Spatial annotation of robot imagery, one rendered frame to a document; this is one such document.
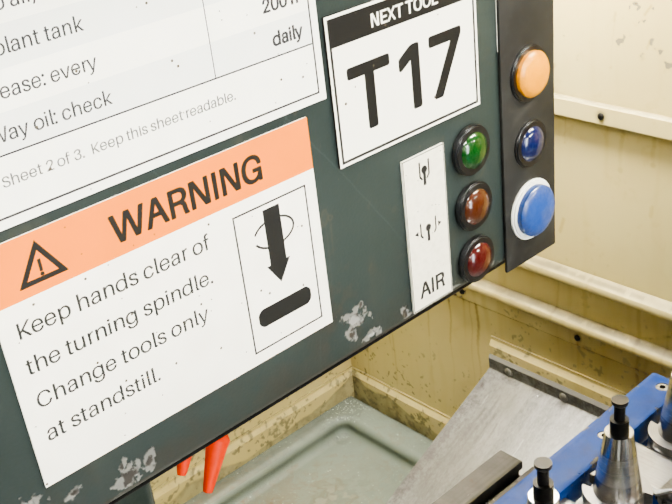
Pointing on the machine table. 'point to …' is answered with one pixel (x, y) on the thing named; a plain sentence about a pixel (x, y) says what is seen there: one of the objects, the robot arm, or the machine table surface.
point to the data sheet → (139, 87)
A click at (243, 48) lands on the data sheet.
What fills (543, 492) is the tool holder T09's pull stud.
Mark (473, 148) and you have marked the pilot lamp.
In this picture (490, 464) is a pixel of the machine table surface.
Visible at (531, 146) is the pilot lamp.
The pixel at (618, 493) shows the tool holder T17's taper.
